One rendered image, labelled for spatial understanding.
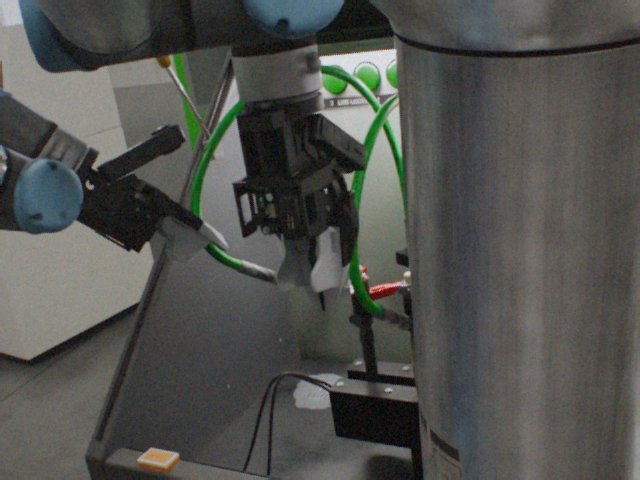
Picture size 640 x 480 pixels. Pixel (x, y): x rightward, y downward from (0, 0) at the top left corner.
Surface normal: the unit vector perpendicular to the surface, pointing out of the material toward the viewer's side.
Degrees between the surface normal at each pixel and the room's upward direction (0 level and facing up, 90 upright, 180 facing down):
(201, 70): 90
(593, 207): 100
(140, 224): 77
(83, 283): 90
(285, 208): 90
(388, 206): 90
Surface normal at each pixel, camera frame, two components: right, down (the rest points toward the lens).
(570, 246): 0.04, 0.47
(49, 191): 0.83, 0.06
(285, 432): -0.15, -0.93
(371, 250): -0.47, 0.36
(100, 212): 0.39, 0.02
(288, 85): 0.26, 0.28
